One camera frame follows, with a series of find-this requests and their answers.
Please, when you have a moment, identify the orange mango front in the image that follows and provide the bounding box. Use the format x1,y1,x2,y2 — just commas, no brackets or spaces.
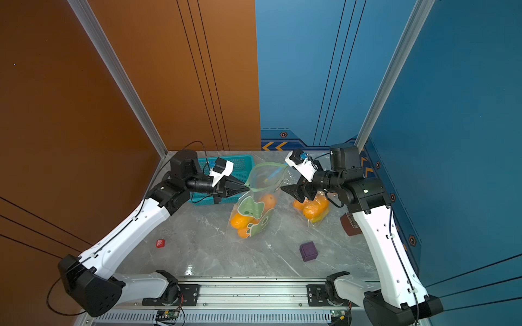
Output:
261,194,277,211

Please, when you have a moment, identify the dark red box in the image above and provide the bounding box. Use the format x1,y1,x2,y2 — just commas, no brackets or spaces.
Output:
340,213,362,236

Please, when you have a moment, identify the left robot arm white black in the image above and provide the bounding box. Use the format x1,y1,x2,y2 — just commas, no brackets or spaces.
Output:
58,149,249,317

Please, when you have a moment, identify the teal plastic basket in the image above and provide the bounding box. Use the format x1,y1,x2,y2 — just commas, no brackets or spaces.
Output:
190,155,255,206

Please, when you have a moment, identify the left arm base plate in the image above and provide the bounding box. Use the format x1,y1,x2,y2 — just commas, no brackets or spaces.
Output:
141,284,201,308

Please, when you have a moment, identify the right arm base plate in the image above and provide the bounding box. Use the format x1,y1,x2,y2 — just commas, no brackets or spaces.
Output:
306,283,364,307

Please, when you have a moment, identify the purple cube box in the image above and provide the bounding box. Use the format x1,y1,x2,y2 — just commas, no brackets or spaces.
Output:
299,241,319,262

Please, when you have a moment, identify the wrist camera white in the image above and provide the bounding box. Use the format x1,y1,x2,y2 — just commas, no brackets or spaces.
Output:
285,149,321,182
209,158,234,187

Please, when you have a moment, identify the orange mango later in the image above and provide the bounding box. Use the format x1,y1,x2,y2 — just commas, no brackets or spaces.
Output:
302,200,330,223

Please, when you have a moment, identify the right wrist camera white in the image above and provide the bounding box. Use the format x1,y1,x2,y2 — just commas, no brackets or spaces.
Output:
285,149,321,182

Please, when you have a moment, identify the aluminium rail front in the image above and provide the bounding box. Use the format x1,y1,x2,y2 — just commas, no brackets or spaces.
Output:
83,280,425,312

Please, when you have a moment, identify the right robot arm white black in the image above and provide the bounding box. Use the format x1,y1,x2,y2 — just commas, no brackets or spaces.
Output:
282,143,443,325

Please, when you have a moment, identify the yellow orange mango back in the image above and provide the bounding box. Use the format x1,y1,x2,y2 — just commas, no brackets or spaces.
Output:
237,228,251,239

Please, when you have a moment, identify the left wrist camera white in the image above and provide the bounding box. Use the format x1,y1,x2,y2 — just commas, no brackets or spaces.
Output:
209,158,234,187

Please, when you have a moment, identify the clear bags stack green print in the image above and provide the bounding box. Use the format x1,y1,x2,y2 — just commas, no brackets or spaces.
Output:
229,162,288,239

